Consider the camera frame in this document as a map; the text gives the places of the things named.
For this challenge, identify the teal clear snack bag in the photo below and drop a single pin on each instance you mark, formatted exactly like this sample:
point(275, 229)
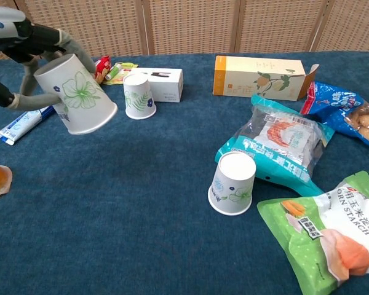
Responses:
point(283, 138)

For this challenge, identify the small white cardboard box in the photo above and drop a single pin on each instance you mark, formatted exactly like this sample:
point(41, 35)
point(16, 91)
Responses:
point(169, 83)

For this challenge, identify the blue white toothpaste tube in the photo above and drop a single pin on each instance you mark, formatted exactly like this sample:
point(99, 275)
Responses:
point(21, 126)

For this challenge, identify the cream orange carton box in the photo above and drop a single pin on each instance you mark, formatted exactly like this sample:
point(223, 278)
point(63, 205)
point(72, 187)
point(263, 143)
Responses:
point(249, 77)

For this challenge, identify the green yellow lip balm card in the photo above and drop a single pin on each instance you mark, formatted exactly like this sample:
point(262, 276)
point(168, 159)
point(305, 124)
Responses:
point(118, 75)

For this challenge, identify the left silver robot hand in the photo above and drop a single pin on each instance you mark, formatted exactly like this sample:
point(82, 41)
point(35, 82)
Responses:
point(6, 26)

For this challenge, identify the blue red snack bag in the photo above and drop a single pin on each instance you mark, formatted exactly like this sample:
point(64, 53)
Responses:
point(341, 104)

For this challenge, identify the green corn starch bag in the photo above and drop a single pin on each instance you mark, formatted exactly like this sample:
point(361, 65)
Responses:
point(332, 239)

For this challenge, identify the blue table cloth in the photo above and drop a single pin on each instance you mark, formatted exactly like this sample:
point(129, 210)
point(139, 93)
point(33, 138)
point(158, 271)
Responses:
point(126, 199)

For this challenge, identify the wooden rattan folding screen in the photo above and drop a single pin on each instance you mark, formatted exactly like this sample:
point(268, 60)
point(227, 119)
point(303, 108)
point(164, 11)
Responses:
point(187, 24)

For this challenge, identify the red biscuit pack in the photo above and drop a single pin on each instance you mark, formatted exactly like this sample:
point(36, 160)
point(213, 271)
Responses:
point(104, 67)

